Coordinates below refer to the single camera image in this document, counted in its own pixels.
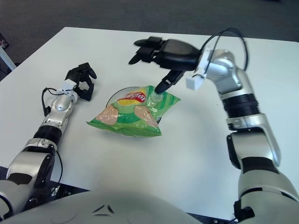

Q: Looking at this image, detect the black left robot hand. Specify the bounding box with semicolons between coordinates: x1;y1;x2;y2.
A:
65;62;98;101

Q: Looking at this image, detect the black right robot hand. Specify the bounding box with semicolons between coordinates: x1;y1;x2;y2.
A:
128;36;203;94

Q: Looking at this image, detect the green chips snack bag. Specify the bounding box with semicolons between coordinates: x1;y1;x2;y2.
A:
85;85;182;139

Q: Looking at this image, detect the white plate with black rim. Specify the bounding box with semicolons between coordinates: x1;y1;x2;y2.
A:
106;86;164;124

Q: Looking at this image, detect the left wrist white connector box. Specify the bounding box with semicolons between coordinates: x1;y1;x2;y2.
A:
61;79;77;93

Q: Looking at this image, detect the wrist white connector box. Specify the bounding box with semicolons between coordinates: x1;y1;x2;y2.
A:
61;79;77;93
186;74;206;91

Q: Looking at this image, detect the right wrist white connector box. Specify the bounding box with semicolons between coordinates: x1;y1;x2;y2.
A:
186;74;206;91

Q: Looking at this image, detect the white desk leg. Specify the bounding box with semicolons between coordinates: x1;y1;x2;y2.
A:
0;46;17;70

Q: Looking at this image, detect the black floor object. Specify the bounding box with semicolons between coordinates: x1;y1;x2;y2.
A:
0;32;10;49

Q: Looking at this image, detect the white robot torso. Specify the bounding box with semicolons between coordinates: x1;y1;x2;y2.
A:
4;188;199;224

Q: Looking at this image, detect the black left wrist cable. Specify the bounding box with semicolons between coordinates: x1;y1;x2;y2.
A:
41;87;64;117

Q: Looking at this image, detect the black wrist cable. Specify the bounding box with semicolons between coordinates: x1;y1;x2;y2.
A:
41;87;64;117
202;27;249;71

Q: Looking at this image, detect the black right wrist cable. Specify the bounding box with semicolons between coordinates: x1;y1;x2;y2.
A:
202;27;249;71

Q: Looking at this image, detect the black left elbow cable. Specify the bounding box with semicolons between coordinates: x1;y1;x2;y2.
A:
55;148;64;183

